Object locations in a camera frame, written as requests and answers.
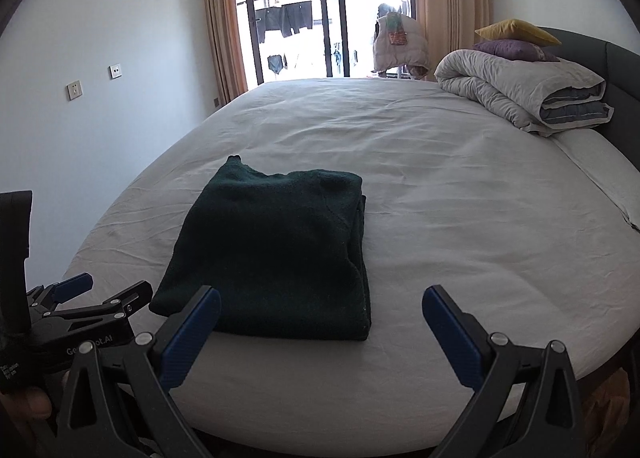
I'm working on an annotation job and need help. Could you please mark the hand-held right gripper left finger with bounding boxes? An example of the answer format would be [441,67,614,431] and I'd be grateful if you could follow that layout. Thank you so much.
[56,285,223,458]

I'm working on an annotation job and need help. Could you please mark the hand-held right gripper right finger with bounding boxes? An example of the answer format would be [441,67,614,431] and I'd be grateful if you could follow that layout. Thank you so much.
[421,284,586,458]

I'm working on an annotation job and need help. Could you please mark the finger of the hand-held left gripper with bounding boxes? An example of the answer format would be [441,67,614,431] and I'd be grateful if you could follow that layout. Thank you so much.
[42,280,153,324]
[27,273,94,309]

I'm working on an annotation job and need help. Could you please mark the dark green sweater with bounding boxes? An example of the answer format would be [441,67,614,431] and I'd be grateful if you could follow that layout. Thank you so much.
[149,154,373,341]

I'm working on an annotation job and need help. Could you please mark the person's left hand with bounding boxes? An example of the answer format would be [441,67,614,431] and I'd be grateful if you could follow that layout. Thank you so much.
[7,370,71,421]

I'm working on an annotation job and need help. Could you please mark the bed with white sheet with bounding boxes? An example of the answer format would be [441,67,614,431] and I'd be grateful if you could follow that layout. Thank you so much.
[60,77,640,444]

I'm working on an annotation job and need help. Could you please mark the white pillow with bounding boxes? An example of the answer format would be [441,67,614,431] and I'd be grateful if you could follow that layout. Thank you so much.
[550,128,640,231]

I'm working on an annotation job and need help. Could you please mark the folded grey duvet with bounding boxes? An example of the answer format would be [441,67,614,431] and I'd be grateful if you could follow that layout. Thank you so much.
[434,49,615,139]

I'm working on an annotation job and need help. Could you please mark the white padded vest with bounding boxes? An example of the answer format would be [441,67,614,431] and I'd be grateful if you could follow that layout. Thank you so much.
[372,13,430,79]

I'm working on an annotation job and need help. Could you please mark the purple pillow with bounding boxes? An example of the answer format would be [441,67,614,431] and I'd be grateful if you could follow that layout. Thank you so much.
[472,39,561,63]

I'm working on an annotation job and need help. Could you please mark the yellow pillow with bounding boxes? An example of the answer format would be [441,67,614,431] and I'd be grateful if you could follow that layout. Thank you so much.
[474,19,562,48]

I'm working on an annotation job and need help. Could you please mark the grey upholstered headboard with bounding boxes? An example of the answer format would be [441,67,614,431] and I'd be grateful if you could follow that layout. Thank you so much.
[535,26,640,149]

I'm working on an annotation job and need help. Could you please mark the dark hanging trousers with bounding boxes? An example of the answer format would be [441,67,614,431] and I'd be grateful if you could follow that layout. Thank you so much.
[255,3,313,44]

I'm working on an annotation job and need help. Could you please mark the black framed glass door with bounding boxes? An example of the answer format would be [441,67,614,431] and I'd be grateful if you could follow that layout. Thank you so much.
[232,0,418,86]

